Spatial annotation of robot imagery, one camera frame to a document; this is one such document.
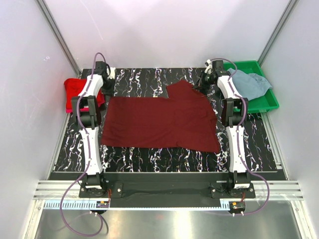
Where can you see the light blue t-shirt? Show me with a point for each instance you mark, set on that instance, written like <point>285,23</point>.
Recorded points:
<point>251,85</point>

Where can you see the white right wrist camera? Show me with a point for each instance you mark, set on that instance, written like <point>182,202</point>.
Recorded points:
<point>208,69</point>

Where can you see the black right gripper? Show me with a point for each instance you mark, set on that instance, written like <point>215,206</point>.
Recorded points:
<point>200,84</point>

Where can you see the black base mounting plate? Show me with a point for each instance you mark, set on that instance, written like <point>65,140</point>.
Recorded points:
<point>215,190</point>

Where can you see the green plastic bin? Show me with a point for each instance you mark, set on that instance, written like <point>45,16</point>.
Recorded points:
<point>262,104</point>

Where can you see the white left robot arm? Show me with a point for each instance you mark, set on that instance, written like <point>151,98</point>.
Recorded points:
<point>87,116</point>

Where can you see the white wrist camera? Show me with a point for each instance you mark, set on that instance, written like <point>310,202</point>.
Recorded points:
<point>111,72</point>
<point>208,69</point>

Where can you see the folded pink t-shirt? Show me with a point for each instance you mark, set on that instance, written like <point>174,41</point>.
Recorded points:
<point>70,109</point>

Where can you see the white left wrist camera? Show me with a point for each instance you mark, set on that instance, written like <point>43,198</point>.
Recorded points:
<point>111,72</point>

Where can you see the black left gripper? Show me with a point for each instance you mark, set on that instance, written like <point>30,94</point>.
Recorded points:
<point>110,91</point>

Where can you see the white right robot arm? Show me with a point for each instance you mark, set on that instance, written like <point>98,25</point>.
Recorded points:
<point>234,114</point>

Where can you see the dark red t-shirt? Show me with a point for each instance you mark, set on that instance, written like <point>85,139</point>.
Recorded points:
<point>185,119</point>

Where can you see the folded bright red t-shirt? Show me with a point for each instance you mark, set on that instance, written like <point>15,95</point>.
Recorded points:
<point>73,87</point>

